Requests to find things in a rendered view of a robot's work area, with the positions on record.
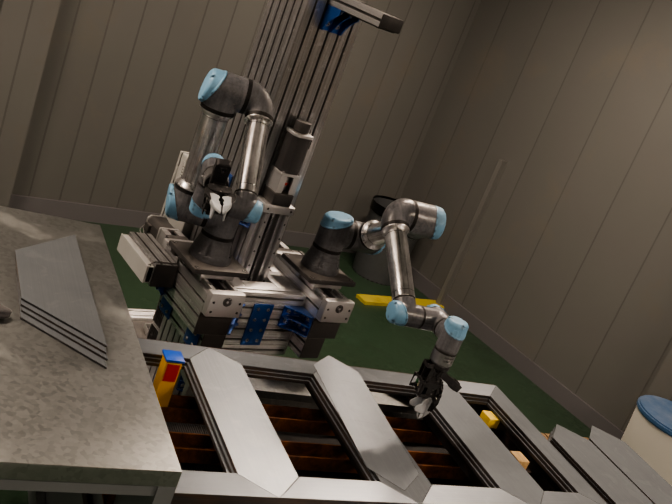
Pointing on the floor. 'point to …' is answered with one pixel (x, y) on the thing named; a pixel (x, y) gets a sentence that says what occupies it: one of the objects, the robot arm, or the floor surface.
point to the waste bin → (375, 266)
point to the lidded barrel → (652, 433)
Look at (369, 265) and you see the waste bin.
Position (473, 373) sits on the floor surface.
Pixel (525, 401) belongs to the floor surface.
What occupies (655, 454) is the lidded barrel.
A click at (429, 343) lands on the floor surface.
